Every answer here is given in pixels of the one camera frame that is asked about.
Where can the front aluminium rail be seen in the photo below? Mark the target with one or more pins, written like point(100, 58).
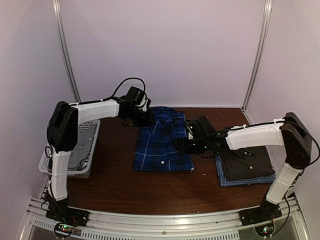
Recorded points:
point(223, 225)

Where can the white plastic laundry basket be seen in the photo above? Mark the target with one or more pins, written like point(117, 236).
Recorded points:
point(85, 173)

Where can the dark striped folded shirt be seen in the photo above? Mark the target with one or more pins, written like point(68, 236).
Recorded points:
point(246, 163)

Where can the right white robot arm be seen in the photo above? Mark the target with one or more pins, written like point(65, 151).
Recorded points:
point(288, 132)

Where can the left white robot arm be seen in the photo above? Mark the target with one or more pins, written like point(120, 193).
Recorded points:
point(62, 129)

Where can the aluminium frame post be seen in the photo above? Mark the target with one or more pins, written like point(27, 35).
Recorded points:
point(64, 49)
point(264, 32)

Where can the circuit board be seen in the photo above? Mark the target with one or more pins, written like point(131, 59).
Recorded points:
point(264, 230)
point(63, 230)

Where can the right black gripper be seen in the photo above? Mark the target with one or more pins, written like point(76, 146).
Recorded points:
point(183, 148)

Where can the left aluminium frame post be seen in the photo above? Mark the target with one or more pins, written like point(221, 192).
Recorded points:
point(64, 49)

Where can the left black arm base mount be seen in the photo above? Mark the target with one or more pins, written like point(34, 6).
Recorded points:
point(61, 212)

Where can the grey shirt in basket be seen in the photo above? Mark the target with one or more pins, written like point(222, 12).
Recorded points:
point(82, 150)

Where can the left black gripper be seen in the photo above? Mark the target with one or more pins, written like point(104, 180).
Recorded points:
point(147, 122)

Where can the right aluminium frame post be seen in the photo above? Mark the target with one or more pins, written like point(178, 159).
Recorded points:
point(264, 32)

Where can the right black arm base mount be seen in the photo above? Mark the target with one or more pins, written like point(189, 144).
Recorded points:
point(265, 212)

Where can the left circuit board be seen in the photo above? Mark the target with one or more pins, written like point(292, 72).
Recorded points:
point(63, 230)

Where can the light blue checked folded shirt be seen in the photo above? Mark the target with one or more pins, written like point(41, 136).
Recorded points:
point(224, 182)

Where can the blue plaid long sleeve shirt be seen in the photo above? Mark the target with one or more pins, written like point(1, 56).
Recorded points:
point(155, 147)

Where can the right circuit board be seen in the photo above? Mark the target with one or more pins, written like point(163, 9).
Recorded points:
point(264, 230)

